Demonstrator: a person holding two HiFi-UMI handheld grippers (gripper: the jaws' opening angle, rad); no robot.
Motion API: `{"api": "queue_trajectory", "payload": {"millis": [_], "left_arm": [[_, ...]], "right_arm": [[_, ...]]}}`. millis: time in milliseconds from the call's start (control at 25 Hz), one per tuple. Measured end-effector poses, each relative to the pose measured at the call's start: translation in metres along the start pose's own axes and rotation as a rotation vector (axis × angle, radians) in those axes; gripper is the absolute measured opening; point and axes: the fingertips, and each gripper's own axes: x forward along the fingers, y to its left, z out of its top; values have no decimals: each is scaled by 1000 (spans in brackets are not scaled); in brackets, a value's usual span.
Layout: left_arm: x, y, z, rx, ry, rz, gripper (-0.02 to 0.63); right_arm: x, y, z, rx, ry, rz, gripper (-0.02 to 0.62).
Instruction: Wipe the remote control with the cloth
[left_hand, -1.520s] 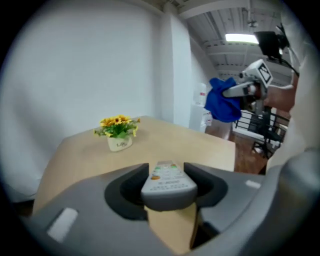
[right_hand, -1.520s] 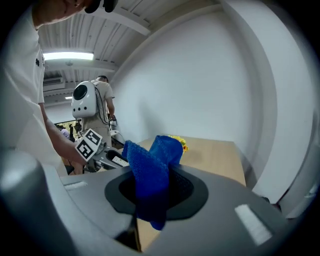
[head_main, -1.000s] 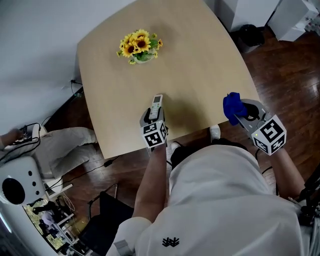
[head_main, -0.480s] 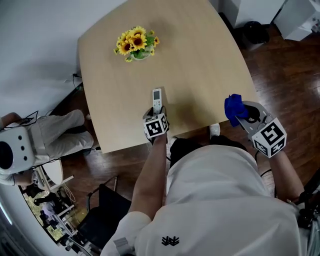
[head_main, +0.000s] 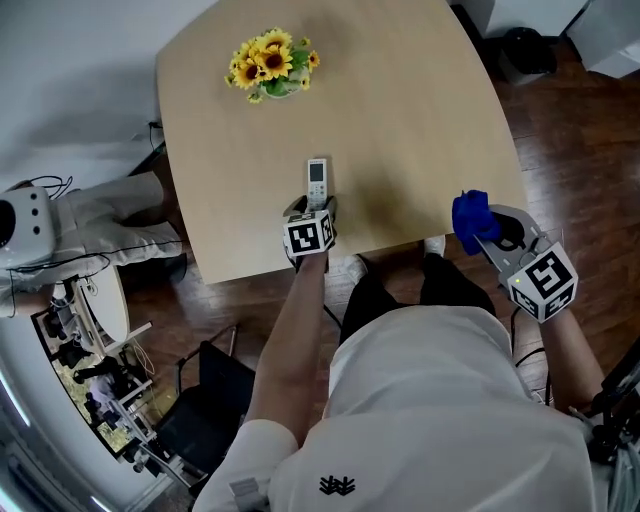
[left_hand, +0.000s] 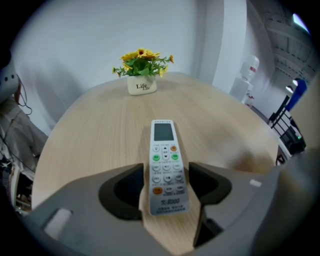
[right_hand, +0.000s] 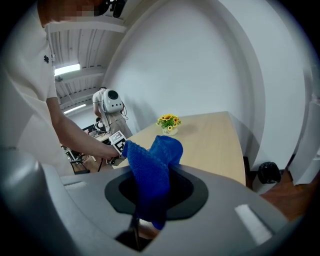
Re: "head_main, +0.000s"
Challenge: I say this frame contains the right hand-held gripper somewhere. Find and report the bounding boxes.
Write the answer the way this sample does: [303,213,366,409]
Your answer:
[472,204,580,324]

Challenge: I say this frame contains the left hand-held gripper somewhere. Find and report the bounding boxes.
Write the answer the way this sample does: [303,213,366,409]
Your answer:
[281,194,340,258]

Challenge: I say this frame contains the white remote control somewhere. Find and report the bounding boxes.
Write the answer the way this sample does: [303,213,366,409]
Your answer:
[305,158,329,212]

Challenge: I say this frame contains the blue cloth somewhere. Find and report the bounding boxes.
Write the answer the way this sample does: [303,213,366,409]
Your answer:
[451,188,503,257]

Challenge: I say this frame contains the person's right forearm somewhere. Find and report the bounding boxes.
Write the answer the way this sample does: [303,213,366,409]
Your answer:
[538,308,607,417]

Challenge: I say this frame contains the person's left forearm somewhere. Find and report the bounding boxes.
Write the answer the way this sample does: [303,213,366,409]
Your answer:
[243,249,335,452]

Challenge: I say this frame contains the person's black trousers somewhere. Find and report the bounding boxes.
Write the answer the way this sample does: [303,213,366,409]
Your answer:
[338,252,497,347]

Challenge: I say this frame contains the sunflower bouquet in pot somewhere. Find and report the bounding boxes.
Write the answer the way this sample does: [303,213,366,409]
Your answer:
[223,26,322,105]

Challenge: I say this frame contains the black trash bin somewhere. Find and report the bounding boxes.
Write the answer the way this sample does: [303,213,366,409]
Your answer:
[498,26,559,85]

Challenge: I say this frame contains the person's white shirt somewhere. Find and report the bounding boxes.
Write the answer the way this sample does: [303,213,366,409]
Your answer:
[191,304,626,512]

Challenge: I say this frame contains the round white side table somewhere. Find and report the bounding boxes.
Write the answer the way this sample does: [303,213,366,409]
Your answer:
[73,263,131,347]

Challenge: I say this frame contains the black mesh chair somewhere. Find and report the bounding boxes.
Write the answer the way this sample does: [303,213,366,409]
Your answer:
[153,338,260,482]

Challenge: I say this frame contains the cluttered metal shelf rack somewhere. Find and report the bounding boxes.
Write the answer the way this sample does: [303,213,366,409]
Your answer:
[29,298,157,467]

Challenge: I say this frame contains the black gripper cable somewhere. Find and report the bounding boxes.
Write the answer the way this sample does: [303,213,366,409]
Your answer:
[508,303,552,407]

